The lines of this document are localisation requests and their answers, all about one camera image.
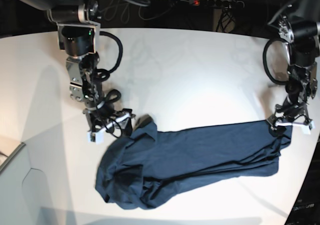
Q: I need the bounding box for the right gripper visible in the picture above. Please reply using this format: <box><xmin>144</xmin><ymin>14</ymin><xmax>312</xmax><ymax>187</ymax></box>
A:
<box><xmin>83</xmin><ymin>108</ymin><xmax>136</xmax><ymax>137</ymax></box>

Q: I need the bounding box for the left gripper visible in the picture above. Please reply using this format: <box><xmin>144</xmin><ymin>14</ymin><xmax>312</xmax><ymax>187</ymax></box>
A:
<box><xmin>267</xmin><ymin>103</ymin><xmax>312</xmax><ymax>138</ymax></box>

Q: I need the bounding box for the dark blue t-shirt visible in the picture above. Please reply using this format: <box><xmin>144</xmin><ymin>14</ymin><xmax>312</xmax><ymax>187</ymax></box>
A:
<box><xmin>94</xmin><ymin>118</ymin><xmax>293</xmax><ymax>210</ymax></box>

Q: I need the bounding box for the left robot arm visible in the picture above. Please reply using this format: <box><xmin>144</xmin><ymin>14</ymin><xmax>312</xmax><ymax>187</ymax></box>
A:
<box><xmin>262</xmin><ymin>0</ymin><xmax>320</xmax><ymax>137</ymax></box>

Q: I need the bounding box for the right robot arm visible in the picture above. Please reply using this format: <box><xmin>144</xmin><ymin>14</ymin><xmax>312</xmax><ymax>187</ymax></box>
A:
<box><xmin>19</xmin><ymin>0</ymin><xmax>135</xmax><ymax>142</ymax></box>

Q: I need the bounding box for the black power strip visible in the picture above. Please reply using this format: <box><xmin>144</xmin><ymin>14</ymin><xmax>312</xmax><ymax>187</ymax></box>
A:
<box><xmin>188</xmin><ymin>0</ymin><xmax>245</xmax><ymax>9</ymax></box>

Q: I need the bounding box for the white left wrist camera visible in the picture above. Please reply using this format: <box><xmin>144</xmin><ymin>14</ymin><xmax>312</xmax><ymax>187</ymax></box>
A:
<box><xmin>299</xmin><ymin>120</ymin><xmax>315</xmax><ymax>135</ymax></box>

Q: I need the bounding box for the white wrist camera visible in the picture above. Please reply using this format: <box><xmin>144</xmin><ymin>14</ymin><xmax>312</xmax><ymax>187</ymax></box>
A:
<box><xmin>299</xmin><ymin>120</ymin><xmax>315</xmax><ymax>135</ymax></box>
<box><xmin>87</xmin><ymin>131</ymin><xmax>104</xmax><ymax>144</ymax></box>

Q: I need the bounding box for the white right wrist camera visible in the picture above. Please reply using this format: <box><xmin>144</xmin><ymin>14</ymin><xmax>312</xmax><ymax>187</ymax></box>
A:
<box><xmin>87</xmin><ymin>131</ymin><xmax>104</xmax><ymax>144</ymax></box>

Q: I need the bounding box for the grey looped cable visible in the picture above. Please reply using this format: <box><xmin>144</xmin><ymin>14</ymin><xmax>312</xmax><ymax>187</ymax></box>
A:
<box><xmin>103</xmin><ymin>0</ymin><xmax>133</xmax><ymax>24</ymax></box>

